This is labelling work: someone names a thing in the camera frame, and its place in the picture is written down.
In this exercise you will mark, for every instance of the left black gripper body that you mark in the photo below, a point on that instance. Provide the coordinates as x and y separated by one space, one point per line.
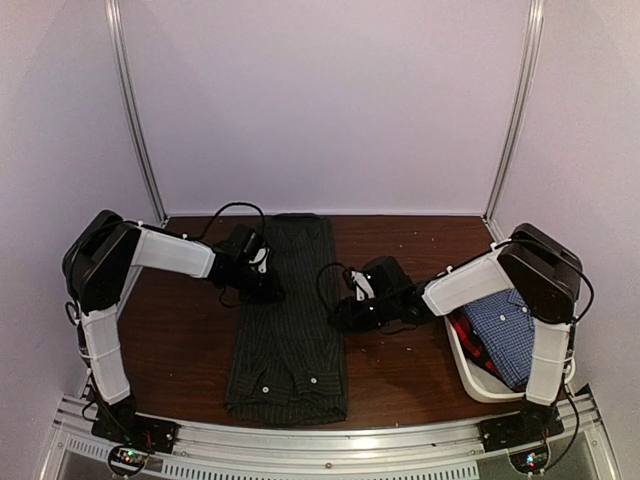
253 289

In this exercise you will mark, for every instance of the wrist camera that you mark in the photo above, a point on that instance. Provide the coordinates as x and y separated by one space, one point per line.
361 286
260 261

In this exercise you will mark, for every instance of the white plastic bin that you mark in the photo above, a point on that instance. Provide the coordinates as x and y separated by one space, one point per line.
478 384

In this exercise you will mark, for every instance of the blue checked long sleeve shirt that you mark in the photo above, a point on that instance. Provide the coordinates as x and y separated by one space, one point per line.
504 325

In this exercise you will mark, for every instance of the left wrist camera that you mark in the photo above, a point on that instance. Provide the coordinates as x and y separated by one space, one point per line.
260 261

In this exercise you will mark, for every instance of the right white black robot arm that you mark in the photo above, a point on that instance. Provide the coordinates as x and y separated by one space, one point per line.
406 376

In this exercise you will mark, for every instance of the aluminium frame post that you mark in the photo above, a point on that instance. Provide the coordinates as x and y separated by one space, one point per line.
132 115
530 54

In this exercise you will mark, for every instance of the front aluminium rail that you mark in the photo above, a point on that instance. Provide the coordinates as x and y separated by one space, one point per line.
448 450

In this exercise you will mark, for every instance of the left aluminium frame post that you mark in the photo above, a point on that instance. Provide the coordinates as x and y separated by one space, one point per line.
132 115

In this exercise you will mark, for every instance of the left led circuit board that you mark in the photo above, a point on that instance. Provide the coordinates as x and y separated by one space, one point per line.
127 461

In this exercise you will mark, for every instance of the right aluminium frame post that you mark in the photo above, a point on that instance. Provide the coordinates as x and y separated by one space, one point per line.
530 54

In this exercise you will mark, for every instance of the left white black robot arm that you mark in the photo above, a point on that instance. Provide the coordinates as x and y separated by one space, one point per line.
97 265

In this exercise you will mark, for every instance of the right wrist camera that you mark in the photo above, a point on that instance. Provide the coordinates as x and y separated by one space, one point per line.
361 286

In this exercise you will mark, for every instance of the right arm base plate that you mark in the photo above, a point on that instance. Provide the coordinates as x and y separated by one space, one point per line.
518 429

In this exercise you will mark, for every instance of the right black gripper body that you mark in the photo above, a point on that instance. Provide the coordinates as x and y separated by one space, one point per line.
372 318

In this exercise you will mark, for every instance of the black pinstriped long sleeve shirt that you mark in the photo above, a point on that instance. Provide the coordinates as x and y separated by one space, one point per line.
288 365

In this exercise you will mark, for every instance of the right led circuit board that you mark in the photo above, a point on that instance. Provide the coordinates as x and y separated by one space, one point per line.
529 461

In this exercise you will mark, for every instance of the led circuit board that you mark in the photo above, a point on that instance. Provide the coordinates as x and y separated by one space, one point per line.
127 461
529 461

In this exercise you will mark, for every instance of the red black plaid shirt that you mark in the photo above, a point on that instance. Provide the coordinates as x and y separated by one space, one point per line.
475 351

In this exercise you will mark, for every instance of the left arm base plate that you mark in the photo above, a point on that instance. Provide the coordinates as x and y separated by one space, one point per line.
140 432

